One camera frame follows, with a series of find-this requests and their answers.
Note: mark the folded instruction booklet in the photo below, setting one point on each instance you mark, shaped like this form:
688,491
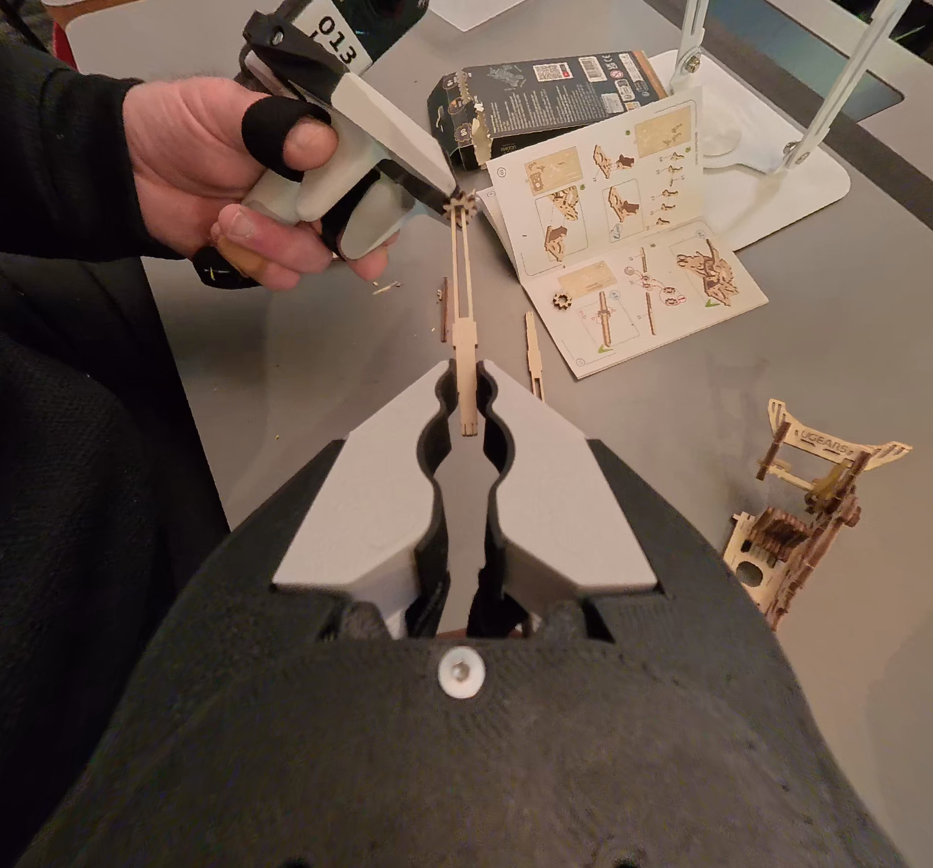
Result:
619,249

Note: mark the black cardboard box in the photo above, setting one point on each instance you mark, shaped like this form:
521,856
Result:
554,99

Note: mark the dark wooden stick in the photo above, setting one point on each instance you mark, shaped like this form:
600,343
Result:
443,314

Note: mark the white overhead stand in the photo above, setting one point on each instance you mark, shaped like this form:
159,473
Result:
787,198

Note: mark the long slotted wooden shaft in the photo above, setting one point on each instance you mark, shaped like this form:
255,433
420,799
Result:
466,343

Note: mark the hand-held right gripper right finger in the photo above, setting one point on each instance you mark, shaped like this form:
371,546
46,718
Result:
568,511

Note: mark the small wooden gear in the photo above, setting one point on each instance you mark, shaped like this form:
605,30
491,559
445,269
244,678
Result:
459,203
562,302

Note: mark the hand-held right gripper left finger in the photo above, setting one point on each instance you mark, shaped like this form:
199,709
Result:
357,511

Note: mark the pale wood splinters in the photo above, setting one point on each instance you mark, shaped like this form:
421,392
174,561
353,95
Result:
386,287

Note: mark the slotted wooden strip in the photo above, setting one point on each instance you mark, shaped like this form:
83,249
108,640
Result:
533,351

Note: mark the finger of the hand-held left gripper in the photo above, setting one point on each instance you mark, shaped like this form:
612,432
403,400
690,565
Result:
372,219
386,128

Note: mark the partly built wooden model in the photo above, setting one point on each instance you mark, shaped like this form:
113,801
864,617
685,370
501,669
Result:
791,540

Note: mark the person's left hand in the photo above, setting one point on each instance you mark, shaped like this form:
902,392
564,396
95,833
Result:
182,154

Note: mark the dark flat panel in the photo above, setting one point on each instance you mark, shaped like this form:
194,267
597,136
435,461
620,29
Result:
787,37

